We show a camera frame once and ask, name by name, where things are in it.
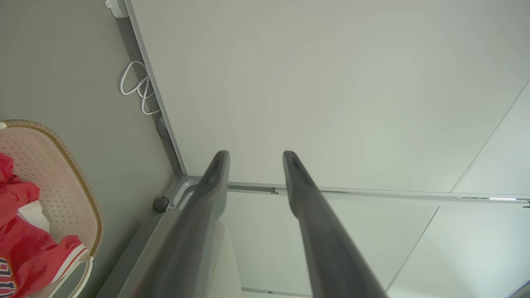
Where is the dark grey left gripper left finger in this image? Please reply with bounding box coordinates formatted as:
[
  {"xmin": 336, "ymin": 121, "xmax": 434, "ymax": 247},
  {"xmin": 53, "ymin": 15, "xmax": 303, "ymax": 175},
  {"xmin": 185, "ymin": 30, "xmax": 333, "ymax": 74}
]
[{"xmin": 132, "ymin": 150, "xmax": 230, "ymax": 298}]

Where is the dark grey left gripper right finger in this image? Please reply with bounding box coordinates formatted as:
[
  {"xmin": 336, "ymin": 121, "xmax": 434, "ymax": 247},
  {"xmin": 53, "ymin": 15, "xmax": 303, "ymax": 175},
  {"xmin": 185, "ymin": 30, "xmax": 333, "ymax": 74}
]
[{"xmin": 283, "ymin": 150, "xmax": 388, "ymax": 298}]

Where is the white and red cloth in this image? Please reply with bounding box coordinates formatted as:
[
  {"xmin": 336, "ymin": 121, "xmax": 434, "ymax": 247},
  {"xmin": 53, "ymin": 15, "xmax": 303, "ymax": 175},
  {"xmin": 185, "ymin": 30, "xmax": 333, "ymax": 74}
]
[{"xmin": 17, "ymin": 200, "xmax": 51, "ymax": 233}]

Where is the red and white garment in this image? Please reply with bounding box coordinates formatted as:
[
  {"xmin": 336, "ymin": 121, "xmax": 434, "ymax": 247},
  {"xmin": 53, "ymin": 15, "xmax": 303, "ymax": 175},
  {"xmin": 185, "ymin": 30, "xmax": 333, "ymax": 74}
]
[{"xmin": 0, "ymin": 152, "xmax": 89, "ymax": 298}]

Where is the grey curved partition leg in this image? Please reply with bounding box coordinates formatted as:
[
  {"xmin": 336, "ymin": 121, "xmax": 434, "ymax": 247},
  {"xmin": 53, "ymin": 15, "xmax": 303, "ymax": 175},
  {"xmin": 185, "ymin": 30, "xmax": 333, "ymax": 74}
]
[{"xmin": 166, "ymin": 175, "xmax": 203, "ymax": 212}]

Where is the small black caster wheel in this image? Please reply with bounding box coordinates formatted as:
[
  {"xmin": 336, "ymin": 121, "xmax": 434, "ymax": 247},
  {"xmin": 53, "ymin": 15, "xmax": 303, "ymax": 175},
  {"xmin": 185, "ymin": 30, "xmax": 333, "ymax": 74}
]
[{"xmin": 153, "ymin": 195, "xmax": 171, "ymax": 214}]

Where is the small white partition panel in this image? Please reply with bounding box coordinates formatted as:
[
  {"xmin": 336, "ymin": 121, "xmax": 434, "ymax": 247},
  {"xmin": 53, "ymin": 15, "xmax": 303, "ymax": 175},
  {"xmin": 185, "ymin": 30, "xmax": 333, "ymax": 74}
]
[{"xmin": 225, "ymin": 192, "xmax": 530, "ymax": 298}]

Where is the beige perforated laundry basket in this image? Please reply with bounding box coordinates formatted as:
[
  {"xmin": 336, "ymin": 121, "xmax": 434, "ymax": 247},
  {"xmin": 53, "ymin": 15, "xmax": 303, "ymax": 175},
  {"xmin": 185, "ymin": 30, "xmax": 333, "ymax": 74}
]
[{"xmin": 0, "ymin": 120, "xmax": 104, "ymax": 298}]

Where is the large white partition panel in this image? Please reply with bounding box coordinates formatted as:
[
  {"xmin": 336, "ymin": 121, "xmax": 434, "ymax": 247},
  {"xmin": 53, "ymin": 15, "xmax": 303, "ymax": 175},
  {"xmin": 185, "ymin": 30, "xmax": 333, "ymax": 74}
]
[{"xmin": 124, "ymin": 0, "xmax": 530, "ymax": 196}]

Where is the white power strip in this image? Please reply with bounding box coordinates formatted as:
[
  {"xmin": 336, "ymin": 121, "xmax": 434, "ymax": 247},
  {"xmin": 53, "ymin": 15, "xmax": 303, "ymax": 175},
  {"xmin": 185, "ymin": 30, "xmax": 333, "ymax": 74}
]
[{"xmin": 104, "ymin": 0, "xmax": 129, "ymax": 19}]

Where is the white looped cable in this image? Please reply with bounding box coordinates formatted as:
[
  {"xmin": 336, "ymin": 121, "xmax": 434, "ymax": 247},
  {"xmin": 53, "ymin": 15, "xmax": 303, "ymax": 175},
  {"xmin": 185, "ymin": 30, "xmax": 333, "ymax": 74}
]
[{"xmin": 119, "ymin": 60, "xmax": 161, "ymax": 116}]

